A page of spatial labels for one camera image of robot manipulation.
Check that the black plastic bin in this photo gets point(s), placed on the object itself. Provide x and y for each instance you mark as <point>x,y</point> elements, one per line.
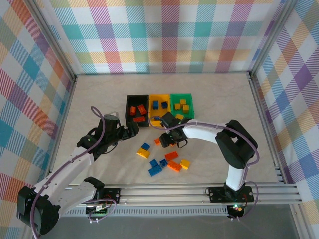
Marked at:
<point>130,99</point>

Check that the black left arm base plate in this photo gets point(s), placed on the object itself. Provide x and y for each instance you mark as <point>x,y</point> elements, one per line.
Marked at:
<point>113,195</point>

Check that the aluminium frame post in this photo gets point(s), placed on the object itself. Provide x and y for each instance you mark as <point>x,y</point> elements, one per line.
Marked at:
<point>272,37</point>
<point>55,39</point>

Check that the green plastic bin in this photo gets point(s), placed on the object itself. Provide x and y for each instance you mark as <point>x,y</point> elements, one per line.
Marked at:
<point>190,114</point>

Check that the yellow plastic bin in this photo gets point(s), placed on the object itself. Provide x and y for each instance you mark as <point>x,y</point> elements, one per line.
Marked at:
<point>159,97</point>

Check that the small blue lego brick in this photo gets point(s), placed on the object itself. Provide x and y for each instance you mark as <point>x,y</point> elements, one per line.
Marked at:
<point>164,104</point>
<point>163,163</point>
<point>155,104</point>
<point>156,119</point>
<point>145,147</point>
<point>153,163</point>

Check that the aluminium side rail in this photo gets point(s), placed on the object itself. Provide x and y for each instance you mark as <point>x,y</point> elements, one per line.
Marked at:
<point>65,112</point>
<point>262,112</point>

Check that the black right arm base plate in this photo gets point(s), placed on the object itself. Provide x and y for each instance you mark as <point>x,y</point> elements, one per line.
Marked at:
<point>216,194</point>

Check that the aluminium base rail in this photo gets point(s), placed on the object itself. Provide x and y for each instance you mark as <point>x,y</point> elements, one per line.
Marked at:
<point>162,193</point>

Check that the long yellow lego brick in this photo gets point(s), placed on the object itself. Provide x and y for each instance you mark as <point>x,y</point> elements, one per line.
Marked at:
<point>143,153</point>

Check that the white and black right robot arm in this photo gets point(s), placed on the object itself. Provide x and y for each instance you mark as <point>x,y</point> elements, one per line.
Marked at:
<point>199,132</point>

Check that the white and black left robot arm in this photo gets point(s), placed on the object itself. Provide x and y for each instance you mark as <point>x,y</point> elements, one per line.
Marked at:
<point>62,171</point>

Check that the long orange lego brick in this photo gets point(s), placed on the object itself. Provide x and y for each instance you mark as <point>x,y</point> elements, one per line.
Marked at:
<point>138,119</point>
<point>175,166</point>

